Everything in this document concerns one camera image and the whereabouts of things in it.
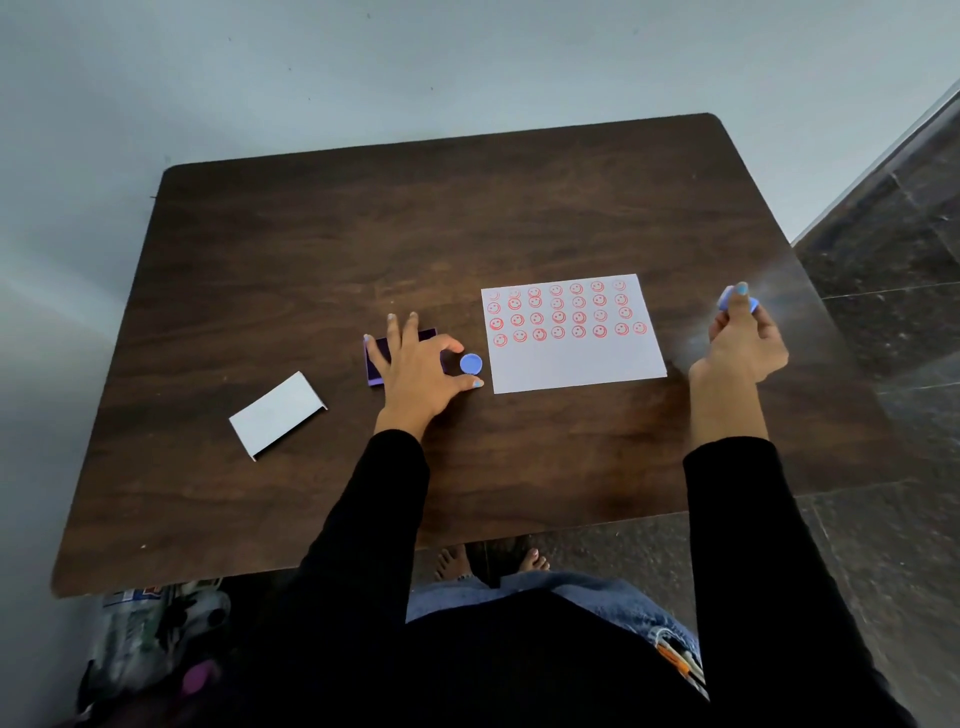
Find person's left hand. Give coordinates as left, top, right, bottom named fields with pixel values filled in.
left=363, top=312, right=486, bottom=443

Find person's right hand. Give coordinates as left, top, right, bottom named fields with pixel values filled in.
left=688, top=282, right=791, bottom=386

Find purple ink pad box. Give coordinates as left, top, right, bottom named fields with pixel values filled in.
left=364, top=327, right=439, bottom=388

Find person's right forearm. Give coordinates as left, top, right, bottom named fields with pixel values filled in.
left=681, top=363, right=915, bottom=728

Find person's left forearm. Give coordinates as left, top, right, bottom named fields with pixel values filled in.
left=281, top=426, right=433, bottom=728

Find white folded card lid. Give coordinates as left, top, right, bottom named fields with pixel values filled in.
left=228, top=370, right=330, bottom=462

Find white paper with red stamps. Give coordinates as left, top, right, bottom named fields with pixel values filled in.
left=480, top=273, right=669, bottom=396

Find person's left foot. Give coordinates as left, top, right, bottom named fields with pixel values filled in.
left=434, top=545, right=475, bottom=584

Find blue jeans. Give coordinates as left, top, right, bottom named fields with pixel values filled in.
left=405, top=570, right=703, bottom=669

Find black top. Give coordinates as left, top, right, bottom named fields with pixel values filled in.
left=247, top=588, right=714, bottom=728

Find patterned plastic bag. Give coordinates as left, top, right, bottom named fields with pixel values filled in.
left=73, top=579, right=235, bottom=728

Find orange and white cord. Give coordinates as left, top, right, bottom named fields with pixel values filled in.
left=651, top=628, right=711, bottom=700

